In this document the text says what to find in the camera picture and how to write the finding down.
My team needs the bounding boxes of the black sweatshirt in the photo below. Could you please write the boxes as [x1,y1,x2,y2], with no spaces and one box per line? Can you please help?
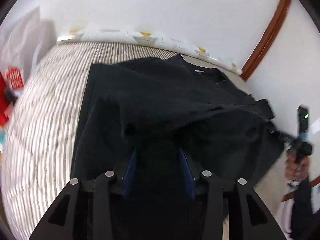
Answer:
[71,55,284,239]

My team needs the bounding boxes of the striped white bed quilt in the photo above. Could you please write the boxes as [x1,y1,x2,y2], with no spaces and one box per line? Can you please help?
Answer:
[1,42,174,239]

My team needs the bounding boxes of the white patterned bed sheet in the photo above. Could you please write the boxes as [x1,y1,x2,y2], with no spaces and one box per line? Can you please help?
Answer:
[56,27,242,75]

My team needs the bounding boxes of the person's right hand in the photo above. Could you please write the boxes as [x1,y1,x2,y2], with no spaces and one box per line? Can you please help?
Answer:
[285,151,310,182]

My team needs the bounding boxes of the red paper shopping bag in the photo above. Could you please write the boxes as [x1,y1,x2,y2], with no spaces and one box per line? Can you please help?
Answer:
[0,76,16,128]

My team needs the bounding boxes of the white plastic shopping bag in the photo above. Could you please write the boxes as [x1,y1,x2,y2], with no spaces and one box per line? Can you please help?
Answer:
[1,7,55,93]

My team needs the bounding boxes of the dark sleeve right forearm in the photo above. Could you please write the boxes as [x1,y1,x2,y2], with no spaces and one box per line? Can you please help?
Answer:
[290,177,319,239]

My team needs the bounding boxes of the brown wooden door frame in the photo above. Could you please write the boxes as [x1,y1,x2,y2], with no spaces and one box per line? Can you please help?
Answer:
[241,0,291,81]

